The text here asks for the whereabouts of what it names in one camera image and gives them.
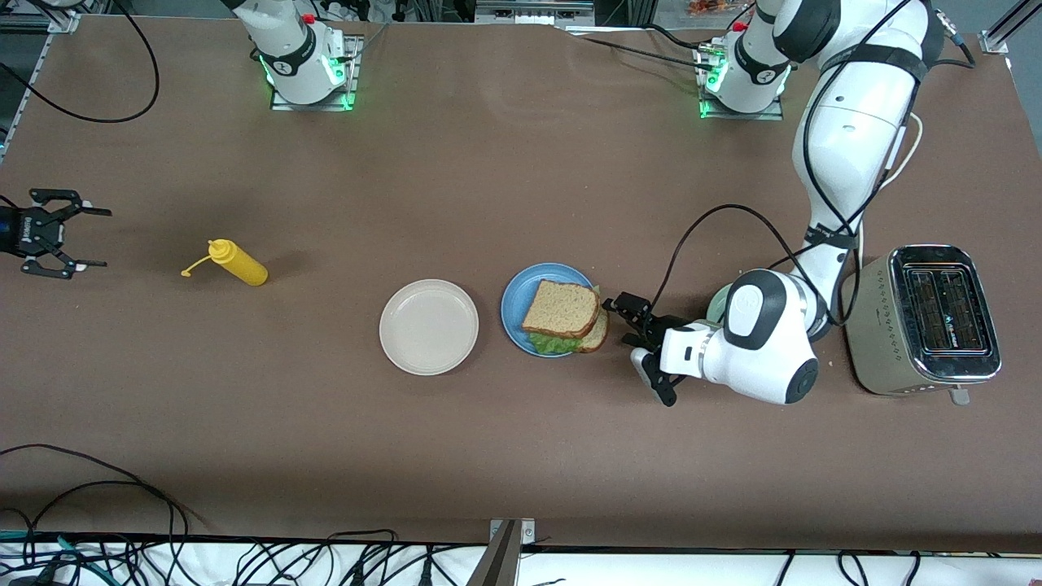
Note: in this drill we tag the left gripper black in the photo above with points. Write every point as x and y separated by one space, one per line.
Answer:
656 326

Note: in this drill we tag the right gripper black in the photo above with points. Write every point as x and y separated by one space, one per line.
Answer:
24 233

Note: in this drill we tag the brown bread slice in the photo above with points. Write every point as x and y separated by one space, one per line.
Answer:
598 334
560 308

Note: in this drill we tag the green lettuce leaf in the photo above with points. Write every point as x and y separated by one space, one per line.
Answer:
558 342

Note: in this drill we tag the yellow mustard squeeze bottle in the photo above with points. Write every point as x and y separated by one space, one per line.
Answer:
240 264

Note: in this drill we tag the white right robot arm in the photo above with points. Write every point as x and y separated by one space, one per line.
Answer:
293 57

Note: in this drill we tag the green round plate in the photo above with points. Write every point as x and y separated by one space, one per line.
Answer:
716 308

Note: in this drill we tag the blue round plate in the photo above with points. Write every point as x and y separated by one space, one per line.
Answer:
517 305

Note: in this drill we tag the beige round plate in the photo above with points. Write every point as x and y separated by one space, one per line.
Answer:
429 327

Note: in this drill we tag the beige chrome toaster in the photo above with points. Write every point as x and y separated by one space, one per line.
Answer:
879 342

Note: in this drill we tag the orange packet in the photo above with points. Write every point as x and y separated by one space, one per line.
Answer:
716 8

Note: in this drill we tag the grey metal box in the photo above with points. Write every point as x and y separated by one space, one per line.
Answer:
529 10

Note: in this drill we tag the aluminium frame profile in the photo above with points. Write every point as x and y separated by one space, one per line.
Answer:
53 16
997 41

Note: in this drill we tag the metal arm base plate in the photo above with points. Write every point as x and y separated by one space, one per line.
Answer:
355 65
772 115

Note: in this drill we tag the aluminium profile post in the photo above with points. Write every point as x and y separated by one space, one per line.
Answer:
501 561

